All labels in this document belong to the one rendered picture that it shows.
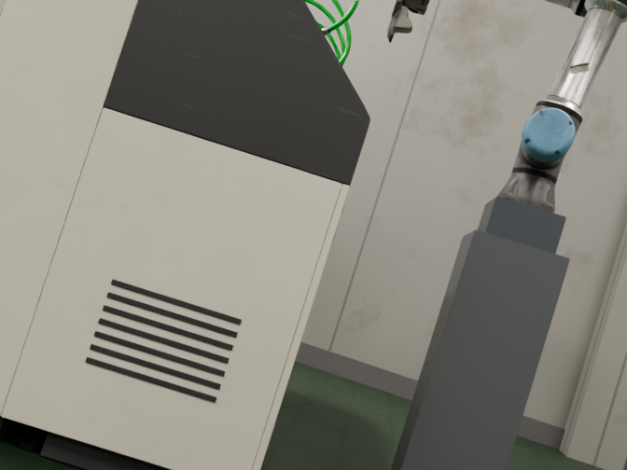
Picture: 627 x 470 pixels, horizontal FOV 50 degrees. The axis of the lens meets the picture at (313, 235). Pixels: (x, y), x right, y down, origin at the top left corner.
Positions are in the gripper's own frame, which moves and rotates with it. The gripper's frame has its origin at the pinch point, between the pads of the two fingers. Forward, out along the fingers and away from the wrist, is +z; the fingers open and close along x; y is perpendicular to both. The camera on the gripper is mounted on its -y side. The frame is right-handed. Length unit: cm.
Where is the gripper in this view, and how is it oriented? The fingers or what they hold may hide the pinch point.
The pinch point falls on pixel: (387, 35)
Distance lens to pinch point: 194.2
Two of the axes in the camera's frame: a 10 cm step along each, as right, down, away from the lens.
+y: 9.3, 3.5, -1.0
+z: -3.3, 9.2, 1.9
